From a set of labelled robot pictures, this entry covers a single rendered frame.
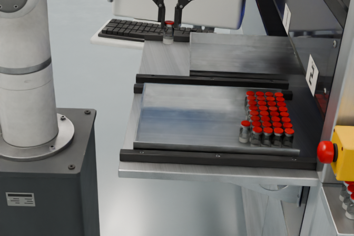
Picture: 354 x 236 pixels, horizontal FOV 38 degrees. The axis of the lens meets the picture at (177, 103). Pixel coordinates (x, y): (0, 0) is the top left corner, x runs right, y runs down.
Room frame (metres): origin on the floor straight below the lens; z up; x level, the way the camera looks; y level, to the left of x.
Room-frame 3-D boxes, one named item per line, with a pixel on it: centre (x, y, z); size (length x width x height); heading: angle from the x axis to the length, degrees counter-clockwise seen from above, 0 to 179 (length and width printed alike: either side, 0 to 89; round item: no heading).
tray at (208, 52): (1.33, -0.20, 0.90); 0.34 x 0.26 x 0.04; 90
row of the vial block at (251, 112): (0.98, -0.17, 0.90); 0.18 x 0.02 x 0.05; 179
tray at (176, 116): (0.98, -0.09, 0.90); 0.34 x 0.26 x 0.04; 89
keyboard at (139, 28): (1.68, 0.08, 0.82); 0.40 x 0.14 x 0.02; 79
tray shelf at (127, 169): (1.16, -0.13, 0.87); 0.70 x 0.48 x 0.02; 0
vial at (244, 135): (0.93, -0.15, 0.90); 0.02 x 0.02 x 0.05
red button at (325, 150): (0.73, -0.27, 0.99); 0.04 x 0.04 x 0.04; 0
